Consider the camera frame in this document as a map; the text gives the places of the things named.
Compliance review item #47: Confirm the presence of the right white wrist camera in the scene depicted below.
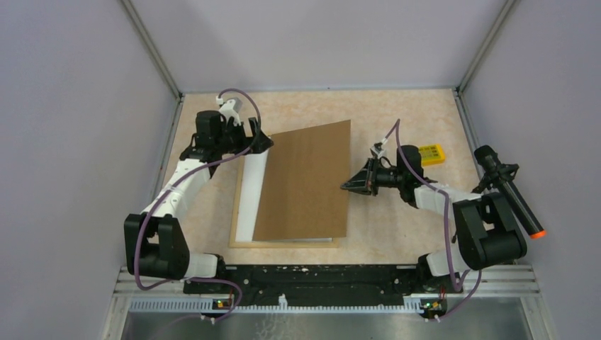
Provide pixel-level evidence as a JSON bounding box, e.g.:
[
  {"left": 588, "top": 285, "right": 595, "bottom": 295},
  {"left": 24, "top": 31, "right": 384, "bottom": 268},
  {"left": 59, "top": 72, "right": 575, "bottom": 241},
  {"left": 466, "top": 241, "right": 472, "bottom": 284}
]
[{"left": 369, "top": 142, "right": 386, "bottom": 159}]

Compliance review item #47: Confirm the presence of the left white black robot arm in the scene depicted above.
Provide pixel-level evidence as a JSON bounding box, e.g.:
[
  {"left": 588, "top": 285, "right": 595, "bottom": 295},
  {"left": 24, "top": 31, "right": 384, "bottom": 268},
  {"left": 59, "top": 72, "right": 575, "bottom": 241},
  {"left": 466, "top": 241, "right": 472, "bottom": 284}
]
[{"left": 124, "top": 110, "right": 274, "bottom": 293}]

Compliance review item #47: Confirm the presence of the black microphone tripod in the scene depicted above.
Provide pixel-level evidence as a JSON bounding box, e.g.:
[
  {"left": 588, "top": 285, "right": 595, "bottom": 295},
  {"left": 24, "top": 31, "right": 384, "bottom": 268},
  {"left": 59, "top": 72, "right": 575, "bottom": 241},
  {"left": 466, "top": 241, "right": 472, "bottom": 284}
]
[{"left": 471, "top": 164, "right": 519, "bottom": 193}]

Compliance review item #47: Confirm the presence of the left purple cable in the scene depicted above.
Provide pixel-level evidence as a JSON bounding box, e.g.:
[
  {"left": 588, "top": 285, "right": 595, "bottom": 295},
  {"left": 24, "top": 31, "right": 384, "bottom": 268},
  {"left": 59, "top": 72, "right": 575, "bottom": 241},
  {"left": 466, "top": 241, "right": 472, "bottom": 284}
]
[{"left": 133, "top": 88, "right": 262, "bottom": 324}]

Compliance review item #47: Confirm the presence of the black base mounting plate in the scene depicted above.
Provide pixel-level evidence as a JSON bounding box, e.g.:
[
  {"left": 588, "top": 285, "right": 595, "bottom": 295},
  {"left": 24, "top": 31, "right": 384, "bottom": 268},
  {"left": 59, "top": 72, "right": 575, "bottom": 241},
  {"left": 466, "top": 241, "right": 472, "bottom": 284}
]
[{"left": 183, "top": 264, "right": 454, "bottom": 307}]

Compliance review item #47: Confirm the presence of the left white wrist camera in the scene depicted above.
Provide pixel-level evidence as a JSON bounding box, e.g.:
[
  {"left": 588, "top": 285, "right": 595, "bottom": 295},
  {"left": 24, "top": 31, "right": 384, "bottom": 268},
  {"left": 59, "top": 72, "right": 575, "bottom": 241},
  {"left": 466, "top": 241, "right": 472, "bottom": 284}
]
[{"left": 215, "top": 96, "right": 242, "bottom": 126}]

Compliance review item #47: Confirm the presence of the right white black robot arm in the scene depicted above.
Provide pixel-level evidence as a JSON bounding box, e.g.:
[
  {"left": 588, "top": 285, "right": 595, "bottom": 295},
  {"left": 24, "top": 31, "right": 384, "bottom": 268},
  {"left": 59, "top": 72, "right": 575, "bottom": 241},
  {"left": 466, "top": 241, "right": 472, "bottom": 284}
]
[{"left": 340, "top": 144, "right": 532, "bottom": 292}]

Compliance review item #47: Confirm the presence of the white toothed cable rail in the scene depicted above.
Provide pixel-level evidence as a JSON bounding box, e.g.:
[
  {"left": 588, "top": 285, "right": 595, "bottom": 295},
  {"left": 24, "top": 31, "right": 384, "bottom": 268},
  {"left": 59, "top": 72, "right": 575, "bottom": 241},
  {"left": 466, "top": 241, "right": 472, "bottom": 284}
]
[{"left": 129, "top": 296, "right": 424, "bottom": 315}]

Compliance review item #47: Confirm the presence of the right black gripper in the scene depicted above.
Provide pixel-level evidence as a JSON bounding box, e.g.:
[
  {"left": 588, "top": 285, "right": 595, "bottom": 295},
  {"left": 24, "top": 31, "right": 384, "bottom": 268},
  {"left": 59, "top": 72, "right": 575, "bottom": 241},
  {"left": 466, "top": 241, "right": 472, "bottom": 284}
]
[{"left": 341, "top": 157, "right": 405, "bottom": 197}]

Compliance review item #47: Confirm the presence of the black microphone orange tip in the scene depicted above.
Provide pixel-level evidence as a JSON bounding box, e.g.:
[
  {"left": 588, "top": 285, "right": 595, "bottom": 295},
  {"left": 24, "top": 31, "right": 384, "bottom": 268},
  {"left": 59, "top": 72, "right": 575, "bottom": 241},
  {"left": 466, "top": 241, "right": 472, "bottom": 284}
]
[{"left": 474, "top": 145, "right": 546, "bottom": 239}]

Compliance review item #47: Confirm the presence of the yellow calculator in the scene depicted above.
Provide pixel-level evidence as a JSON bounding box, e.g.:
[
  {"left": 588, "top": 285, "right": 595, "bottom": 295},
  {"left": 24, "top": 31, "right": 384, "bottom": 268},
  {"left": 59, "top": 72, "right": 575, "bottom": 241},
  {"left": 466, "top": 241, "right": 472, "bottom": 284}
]
[{"left": 418, "top": 144, "right": 446, "bottom": 166}]

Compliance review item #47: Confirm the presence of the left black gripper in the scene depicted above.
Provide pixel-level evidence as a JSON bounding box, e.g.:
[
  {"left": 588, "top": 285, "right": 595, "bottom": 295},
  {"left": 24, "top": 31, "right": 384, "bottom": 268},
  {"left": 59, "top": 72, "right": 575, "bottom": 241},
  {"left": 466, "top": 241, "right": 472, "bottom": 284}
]
[{"left": 215, "top": 117, "right": 273, "bottom": 155}]

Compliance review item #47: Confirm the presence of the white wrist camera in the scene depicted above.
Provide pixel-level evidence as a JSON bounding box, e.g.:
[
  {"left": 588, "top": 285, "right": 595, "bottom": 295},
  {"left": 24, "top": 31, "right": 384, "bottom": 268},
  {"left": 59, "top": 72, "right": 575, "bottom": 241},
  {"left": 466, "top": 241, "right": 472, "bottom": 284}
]
[
  {"left": 215, "top": 96, "right": 242, "bottom": 126},
  {"left": 369, "top": 142, "right": 386, "bottom": 159}
]

